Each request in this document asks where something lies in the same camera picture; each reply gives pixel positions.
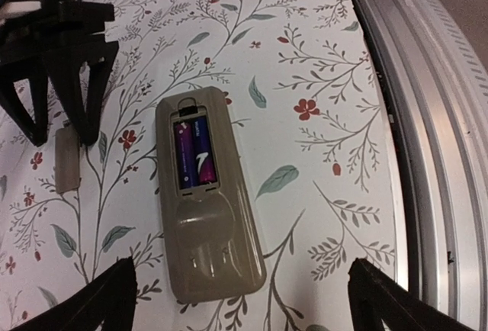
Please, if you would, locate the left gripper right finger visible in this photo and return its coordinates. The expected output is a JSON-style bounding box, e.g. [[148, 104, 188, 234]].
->
[[348, 258, 469, 331]]

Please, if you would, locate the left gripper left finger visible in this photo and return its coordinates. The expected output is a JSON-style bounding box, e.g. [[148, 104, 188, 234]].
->
[[15, 257, 137, 331]]

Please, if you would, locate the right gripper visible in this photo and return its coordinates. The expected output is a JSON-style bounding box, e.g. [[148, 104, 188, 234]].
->
[[1, 0, 119, 146]]

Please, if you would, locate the beige battery cover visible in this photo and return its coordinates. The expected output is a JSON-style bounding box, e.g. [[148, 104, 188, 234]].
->
[[54, 121, 81, 194]]

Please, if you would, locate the beige remote control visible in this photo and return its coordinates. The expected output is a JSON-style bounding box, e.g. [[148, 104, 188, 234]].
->
[[156, 86, 266, 304]]

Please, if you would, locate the purple battery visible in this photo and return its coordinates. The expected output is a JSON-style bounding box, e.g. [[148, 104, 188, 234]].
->
[[174, 121, 198, 189], [193, 116, 217, 185]]

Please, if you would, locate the floral tablecloth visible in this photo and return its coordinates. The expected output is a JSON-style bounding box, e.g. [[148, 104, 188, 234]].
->
[[1, 0, 399, 330]]

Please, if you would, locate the aluminium front rail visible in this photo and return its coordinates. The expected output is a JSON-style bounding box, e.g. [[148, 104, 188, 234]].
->
[[352, 0, 487, 330]]

